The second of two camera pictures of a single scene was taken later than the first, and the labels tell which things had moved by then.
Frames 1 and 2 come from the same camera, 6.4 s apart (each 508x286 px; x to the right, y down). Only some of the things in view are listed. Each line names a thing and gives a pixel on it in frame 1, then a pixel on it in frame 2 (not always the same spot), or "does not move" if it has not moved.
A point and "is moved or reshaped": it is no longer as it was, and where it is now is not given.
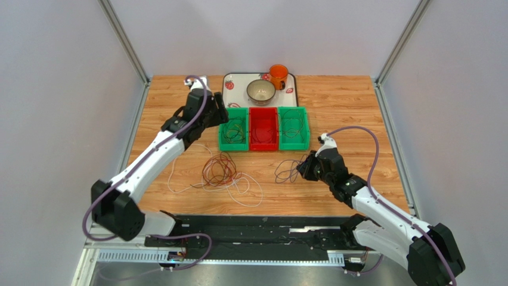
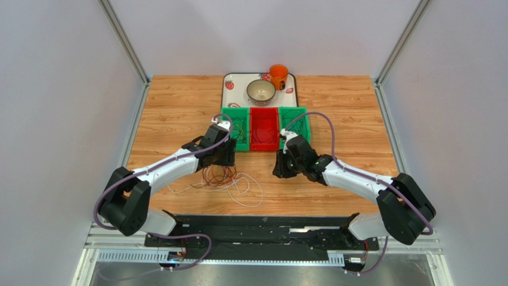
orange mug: [278, 74] does not move
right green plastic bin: [293, 128] does not move
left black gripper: [221, 114] -> [228, 160]
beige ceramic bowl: [261, 92] does not move
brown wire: [292, 123] does not move
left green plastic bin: [234, 135] does not move
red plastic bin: [263, 129] does not move
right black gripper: [310, 168] -> [281, 167]
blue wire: [288, 169] is moved or reshaped
